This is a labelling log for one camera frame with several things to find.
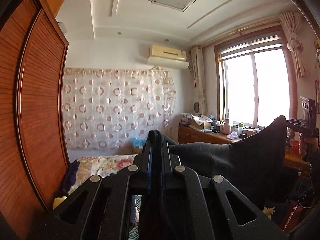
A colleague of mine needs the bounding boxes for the black garment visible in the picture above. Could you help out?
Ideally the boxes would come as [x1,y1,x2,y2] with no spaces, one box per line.
[149,114,301,205]

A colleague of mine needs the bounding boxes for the person's right hand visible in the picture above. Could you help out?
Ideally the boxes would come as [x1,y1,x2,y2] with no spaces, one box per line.
[299,134,318,158]

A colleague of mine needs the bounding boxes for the wooden sideboard cabinet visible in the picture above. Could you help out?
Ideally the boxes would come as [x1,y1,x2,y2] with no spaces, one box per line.
[178,125,310,173]

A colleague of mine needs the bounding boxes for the floral quilt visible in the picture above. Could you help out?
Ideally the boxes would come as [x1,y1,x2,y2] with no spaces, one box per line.
[62,154,136,197]

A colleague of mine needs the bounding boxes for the yellow plush toy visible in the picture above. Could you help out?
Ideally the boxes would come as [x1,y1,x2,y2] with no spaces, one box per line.
[53,196,67,210]

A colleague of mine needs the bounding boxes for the pink thermos jug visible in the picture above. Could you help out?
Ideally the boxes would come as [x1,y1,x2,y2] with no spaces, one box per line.
[222,119,231,134]

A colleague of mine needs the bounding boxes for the cardboard box on cabinet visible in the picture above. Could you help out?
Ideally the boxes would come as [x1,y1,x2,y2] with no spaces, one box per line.
[190,115,213,130]

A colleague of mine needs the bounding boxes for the circle pattern sheer curtain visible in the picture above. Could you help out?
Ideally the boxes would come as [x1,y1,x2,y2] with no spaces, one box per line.
[62,68,176,150]

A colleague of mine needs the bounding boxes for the tied pink window curtain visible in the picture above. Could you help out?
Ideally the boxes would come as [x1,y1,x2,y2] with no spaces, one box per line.
[279,12,306,79]

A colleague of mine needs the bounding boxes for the wooden louvered wardrobe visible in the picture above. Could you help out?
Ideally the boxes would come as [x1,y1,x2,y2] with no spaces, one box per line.
[1,0,69,239]

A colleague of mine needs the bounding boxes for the window with wooden frame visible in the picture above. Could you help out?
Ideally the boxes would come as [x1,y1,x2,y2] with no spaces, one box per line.
[214,25,298,128]

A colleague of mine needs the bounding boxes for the wall air conditioner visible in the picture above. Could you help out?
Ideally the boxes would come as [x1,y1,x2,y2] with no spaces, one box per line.
[147,45,189,69]

